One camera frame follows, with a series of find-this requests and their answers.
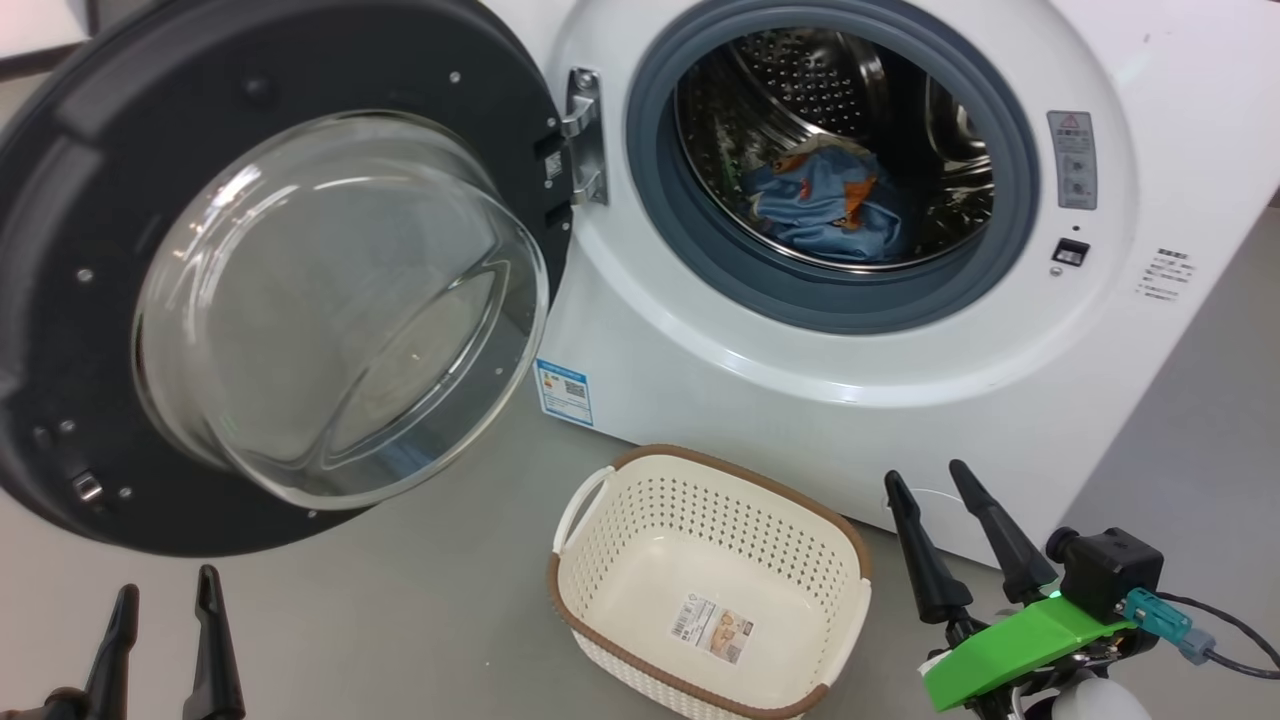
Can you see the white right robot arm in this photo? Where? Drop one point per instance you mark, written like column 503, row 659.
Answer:
column 1100, row 700

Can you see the black round glass washer door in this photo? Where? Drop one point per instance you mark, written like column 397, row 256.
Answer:
column 60, row 250

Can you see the basket product label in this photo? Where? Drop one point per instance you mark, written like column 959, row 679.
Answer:
column 712, row 628

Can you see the black door latch socket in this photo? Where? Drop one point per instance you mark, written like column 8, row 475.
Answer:
column 1070, row 252

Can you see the blue orange-print garment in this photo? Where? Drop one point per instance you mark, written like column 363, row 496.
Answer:
column 820, row 215

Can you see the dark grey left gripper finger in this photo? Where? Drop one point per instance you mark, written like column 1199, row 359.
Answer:
column 112, row 660
column 213, row 670

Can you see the grey warning sticker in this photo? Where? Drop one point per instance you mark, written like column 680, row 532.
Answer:
column 1072, row 160

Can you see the printed text sticker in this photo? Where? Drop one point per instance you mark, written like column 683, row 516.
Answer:
column 1165, row 275

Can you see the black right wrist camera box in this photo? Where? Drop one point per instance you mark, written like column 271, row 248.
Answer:
column 1115, row 570

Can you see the blue energy label sticker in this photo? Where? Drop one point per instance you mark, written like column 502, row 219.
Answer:
column 564, row 392

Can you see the white front-load washing machine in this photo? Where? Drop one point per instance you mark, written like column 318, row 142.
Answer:
column 1000, row 420

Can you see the beige cloth garment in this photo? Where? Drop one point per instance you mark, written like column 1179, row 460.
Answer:
column 835, row 148

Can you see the metal door hinge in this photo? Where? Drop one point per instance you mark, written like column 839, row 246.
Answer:
column 585, row 130

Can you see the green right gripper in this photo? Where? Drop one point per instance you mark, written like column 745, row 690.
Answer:
column 1020, row 645

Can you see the grey rubber door gasket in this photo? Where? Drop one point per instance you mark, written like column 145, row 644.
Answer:
column 660, row 230

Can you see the cream basket with brown rim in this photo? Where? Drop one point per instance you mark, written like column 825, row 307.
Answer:
column 610, row 560

